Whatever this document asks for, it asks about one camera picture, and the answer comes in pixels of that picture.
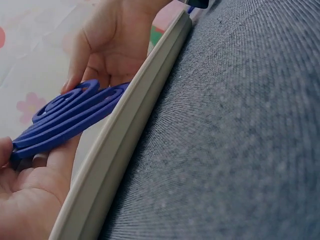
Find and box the cream plastic tray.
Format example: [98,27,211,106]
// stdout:
[48,9,193,240]

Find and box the black wrist band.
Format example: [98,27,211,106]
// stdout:
[183,0,210,15]

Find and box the person's left hand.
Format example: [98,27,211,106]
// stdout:
[0,134,83,240]

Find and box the blue spiral-patterned object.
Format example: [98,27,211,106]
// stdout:
[10,79,131,161]

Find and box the person's right hand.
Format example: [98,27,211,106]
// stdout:
[61,0,179,95]

